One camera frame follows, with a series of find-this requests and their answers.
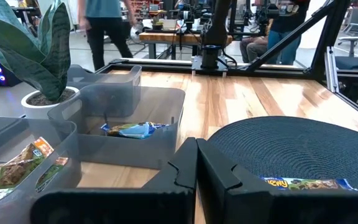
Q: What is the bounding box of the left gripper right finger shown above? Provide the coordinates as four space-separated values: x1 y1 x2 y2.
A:
197 138 358 224

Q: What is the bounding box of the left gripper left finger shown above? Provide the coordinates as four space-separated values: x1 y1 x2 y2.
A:
29 137 198 224

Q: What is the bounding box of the dark blue granola bar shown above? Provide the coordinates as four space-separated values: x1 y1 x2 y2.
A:
261 176 358 192
100 121 170 140

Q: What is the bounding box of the dark round woven placemat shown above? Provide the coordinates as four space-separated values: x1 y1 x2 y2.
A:
208 116 358 192

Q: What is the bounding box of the translucent grey plastic bin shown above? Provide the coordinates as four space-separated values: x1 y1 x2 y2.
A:
47 83 186 170
67 63 142 119
0 114 83 224

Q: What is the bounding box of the white round plant pot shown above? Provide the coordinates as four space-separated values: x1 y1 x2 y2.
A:
21 86 80 120

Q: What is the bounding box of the person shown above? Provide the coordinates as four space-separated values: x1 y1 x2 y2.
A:
239 18 272 64
253 0 311 66
78 0 139 72

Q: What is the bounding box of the green snake plant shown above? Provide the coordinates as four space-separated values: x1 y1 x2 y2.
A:
0 0 71 102

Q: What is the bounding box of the blue office chair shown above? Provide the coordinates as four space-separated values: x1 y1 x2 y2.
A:
334 30 358 71

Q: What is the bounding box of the wooden top background table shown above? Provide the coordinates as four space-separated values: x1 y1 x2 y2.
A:
138 30 234 60

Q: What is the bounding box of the white floor fan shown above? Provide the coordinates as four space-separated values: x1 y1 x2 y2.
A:
129 22 145 45

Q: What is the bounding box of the small potted plant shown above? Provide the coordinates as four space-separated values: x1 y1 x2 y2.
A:
149 11 166 31

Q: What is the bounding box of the small white box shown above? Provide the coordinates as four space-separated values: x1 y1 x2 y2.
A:
162 18 179 30

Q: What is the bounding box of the grey office chair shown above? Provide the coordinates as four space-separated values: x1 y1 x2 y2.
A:
337 6 358 58

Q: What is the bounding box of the black aluminium table frame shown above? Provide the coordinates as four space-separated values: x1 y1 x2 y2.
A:
96 0 358 125

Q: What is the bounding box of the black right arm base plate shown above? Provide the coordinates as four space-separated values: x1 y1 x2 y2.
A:
191 55 229 78

